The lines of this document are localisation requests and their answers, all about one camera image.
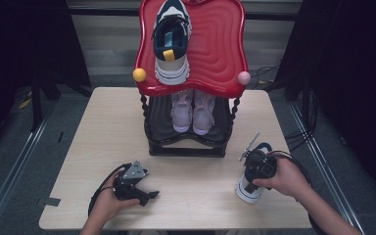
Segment purple jelly sandal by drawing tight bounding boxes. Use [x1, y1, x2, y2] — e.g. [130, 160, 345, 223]
[169, 89, 195, 133]
[192, 90, 216, 136]

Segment grey tape piece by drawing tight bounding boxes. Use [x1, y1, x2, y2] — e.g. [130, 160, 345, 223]
[35, 197, 62, 208]

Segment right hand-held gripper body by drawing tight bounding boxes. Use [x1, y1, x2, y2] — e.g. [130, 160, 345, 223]
[239, 131, 279, 184]

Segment metal floor rail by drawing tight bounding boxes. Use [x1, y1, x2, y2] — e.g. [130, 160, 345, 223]
[287, 101, 368, 235]
[0, 97, 62, 235]

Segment black curtain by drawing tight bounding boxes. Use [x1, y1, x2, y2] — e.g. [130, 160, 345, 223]
[0, 0, 92, 158]
[275, 0, 376, 205]

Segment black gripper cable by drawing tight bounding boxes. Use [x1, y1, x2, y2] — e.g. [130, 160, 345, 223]
[267, 150, 328, 235]
[87, 163, 129, 217]

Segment black metal stand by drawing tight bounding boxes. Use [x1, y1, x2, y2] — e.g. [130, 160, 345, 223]
[28, 72, 44, 132]

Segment black floor cables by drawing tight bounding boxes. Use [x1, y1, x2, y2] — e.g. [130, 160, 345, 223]
[251, 63, 319, 152]

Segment person's right hand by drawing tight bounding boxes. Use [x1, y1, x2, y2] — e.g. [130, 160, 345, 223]
[253, 156, 311, 201]

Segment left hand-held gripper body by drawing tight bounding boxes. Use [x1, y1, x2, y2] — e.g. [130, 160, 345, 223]
[112, 160, 150, 202]

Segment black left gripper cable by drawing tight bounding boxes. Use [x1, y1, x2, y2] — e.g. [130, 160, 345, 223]
[87, 163, 129, 217]

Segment red and black shoe rack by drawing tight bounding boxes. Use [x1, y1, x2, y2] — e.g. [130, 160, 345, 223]
[132, 0, 253, 159]

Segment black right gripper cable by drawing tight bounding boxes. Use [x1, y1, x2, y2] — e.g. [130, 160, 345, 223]
[267, 150, 328, 235]

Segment navy and white sneaker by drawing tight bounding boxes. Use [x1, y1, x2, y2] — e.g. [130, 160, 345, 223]
[151, 0, 193, 86]
[234, 141, 277, 205]

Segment person's left hand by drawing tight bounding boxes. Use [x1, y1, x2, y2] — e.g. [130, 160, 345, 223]
[89, 170, 142, 227]

